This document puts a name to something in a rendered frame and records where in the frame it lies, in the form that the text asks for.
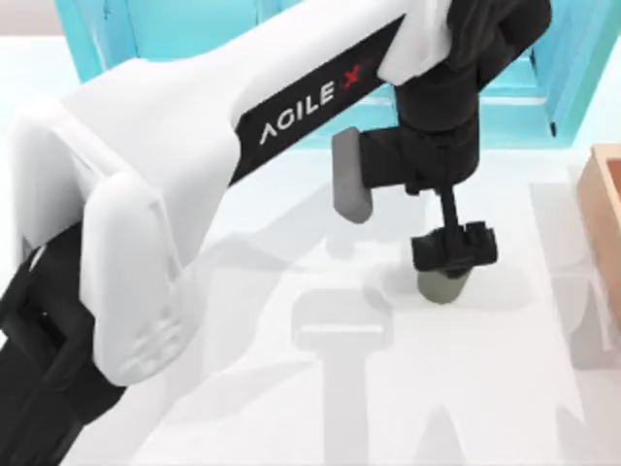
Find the shallow salmon box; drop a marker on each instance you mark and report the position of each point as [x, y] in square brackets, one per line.
[601, 184]

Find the light blue rack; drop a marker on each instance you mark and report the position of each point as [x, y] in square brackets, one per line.
[509, 73]

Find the grey pot with dark plant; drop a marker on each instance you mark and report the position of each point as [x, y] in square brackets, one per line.
[441, 289]

